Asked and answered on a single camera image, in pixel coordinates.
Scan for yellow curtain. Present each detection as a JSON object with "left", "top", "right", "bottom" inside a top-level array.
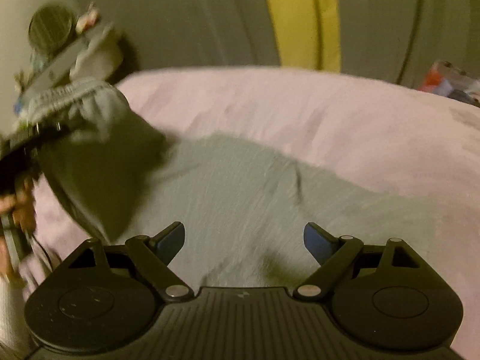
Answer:
[{"left": 267, "top": 0, "right": 342, "bottom": 72}]

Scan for grey knit pants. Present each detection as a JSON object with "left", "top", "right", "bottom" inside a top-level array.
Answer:
[{"left": 22, "top": 81, "right": 434, "bottom": 288}]

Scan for dark dresser shelf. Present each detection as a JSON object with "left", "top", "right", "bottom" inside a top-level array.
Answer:
[{"left": 21, "top": 23, "right": 124, "bottom": 98}]

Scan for round mirror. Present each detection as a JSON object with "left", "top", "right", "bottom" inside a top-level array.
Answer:
[{"left": 28, "top": 3, "right": 75, "bottom": 55}]

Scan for pink bed blanket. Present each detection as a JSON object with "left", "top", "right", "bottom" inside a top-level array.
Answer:
[{"left": 1, "top": 68, "right": 479, "bottom": 359}]

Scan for person's left hand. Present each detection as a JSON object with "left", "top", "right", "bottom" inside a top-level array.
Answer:
[{"left": 1, "top": 177, "right": 37, "bottom": 281}]

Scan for small pink toy figure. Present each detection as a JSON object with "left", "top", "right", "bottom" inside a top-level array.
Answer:
[{"left": 75, "top": 2, "right": 100, "bottom": 35}]

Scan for red and white bag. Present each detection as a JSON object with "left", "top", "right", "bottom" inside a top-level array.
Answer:
[{"left": 419, "top": 60, "right": 479, "bottom": 107}]

